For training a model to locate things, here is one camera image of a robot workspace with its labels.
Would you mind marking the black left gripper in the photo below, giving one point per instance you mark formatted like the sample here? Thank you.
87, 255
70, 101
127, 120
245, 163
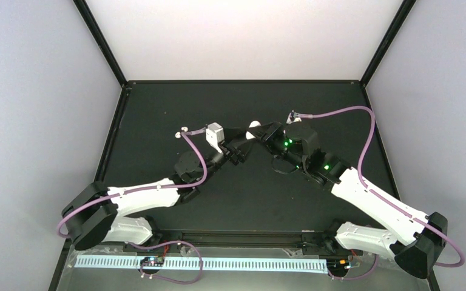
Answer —
236, 147

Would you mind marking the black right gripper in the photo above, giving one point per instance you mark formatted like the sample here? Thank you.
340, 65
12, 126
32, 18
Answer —
266, 136

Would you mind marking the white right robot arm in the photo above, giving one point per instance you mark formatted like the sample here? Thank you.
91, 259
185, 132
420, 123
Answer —
408, 236

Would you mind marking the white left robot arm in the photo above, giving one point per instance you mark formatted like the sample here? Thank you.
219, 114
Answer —
102, 213

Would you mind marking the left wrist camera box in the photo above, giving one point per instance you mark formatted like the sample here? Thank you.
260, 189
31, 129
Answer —
215, 135

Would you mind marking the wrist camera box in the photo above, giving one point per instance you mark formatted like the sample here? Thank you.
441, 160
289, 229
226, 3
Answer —
215, 135
293, 117

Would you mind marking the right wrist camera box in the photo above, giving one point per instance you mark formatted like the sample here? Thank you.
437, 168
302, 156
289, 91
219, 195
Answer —
293, 117

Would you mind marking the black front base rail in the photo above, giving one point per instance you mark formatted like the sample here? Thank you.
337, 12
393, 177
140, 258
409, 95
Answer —
204, 238

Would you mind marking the light blue cable duct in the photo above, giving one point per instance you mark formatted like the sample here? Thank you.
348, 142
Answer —
206, 263

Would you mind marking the black frame post right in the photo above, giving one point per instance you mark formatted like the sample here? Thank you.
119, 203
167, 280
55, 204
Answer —
398, 20

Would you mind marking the black frame post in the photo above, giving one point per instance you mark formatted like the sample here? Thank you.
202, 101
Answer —
398, 20
98, 36

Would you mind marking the black frame post left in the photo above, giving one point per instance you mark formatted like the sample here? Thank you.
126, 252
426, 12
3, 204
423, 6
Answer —
98, 36

